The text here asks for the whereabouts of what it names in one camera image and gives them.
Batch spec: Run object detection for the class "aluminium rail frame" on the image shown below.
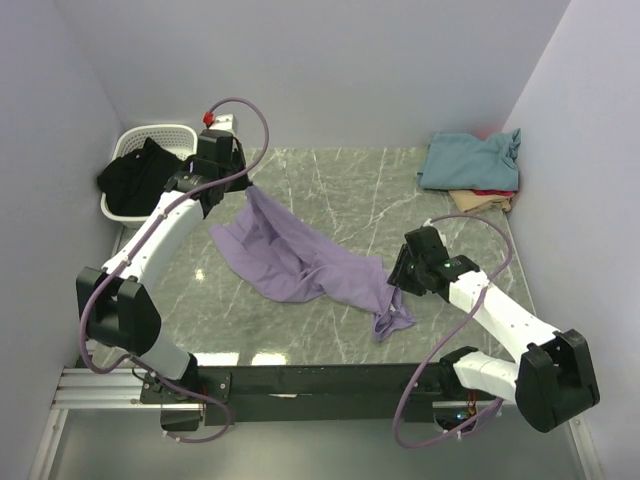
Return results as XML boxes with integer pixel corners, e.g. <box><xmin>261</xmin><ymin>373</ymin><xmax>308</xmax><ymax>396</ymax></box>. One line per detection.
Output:
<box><xmin>27</xmin><ymin>239</ymin><xmax>201</xmax><ymax>480</ymax></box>

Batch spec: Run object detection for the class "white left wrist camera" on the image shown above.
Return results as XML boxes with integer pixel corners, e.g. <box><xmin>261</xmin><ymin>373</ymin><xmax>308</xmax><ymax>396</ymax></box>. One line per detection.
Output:
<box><xmin>203</xmin><ymin>112</ymin><xmax>237</xmax><ymax>135</ymax></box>

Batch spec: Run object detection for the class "teal folded t shirt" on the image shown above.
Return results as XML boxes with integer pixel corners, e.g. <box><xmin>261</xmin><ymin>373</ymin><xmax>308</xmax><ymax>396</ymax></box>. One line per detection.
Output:
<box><xmin>416</xmin><ymin>129</ymin><xmax>522</xmax><ymax>192</ymax></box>

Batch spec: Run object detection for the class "black t shirt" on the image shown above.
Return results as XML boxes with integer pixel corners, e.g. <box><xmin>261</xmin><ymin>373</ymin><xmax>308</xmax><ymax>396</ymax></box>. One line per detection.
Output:
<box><xmin>97</xmin><ymin>137</ymin><xmax>182</xmax><ymax>217</ymax></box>

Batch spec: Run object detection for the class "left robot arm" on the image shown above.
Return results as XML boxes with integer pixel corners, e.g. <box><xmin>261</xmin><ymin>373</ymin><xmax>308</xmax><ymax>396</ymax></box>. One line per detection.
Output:
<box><xmin>76</xmin><ymin>129</ymin><xmax>249</xmax><ymax>402</ymax></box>

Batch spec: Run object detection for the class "white laundry basket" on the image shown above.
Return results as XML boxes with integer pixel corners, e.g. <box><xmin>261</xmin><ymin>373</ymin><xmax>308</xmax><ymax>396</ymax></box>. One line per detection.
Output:
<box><xmin>96</xmin><ymin>124</ymin><xmax>197</xmax><ymax>228</ymax></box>

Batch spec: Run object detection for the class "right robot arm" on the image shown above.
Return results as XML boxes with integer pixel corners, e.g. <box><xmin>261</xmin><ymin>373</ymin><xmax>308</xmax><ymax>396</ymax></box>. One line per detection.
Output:
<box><xmin>389</xmin><ymin>226</ymin><xmax>600</xmax><ymax>433</ymax></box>

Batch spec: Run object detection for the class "red folded t shirt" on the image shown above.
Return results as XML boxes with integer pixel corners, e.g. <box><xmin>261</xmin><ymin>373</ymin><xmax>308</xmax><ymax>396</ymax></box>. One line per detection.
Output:
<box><xmin>471</xmin><ymin>190</ymin><xmax>517</xmax><ymax>198</ymax></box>

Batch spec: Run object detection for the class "tan folded t shirt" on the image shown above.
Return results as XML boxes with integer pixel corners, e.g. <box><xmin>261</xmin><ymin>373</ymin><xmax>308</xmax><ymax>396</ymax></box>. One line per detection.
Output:
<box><xmin>449</xmin><ymin>190</ymin><xmax>516</xmax><ymax>213</ymax></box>

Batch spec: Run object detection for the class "purple t shirt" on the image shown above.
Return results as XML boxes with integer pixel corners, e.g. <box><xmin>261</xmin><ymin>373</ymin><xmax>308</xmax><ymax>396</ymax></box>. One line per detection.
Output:
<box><xmin>210</xmin><ymin>186</ymin><xmax>416</xmax><ymax>342</ymax></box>

